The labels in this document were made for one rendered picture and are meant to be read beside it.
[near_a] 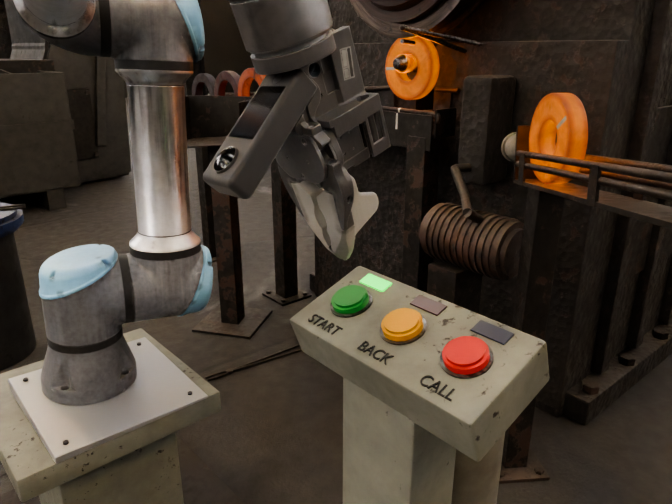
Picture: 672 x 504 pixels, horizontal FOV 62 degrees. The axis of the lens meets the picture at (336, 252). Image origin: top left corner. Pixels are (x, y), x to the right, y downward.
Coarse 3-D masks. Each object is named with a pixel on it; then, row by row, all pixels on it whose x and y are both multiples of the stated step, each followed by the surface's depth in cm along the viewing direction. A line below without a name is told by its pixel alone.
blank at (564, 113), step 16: (560, 96) 94; (576, 96) 94; (544, 112) 99; (560, 112) 93; (576, 112) 91; (544, 128) 101; (560, 128) 93; (576, 128) 91; (544, 144) 102; (560, 144) 94; (576, 144) 91; (544, 176) 100; (560, 176) 95
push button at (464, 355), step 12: (468, 336) 49; (444, 348) 49; (456, 348) 49; (468, 348) 48; (480, 348) 48; (444, 360) 48; (456, 360) 47; (468, 360) 47; (480, 360) 47; (456, 372) 47; (468, 372) 47
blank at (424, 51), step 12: (396, 48) 141; (408, 48) 138; (420, 48) 136; (432, 48) 135; (420, 60) 136; (432, 60) 134; (396, 72) 143; (420, 72) 137; (432, 72) 135; (396, 84) 144; (408, 84) 141; (420, 84) 138; (432, 84) 138; (408, 96) 142; (420, 96) 140
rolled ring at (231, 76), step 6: (222, 72) 207; (228, 72) 204; (234, 72) 205; (216, 78) 211; (222, 78) 208; (228, 78) 204; (234, 78) 202; (216, 84) 212; (222, 84) 211; (234, 84) 202; (216, 90) 213; (222, 90) 213; (234, 90) 203
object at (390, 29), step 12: (444, 0) 125; (456, 0) 122; (468, 0) 125; (360, 12) 145; (432, 12) 128; (444, 12) 125; (456, 12) 127; (372, 24) 142; (384, 24) 139; (396, 24) 136; (408, 24) 134; (420, 24) 131; (432, 24) 128; (444, 24) 132; (396, 36) 137; (408, 36) 134
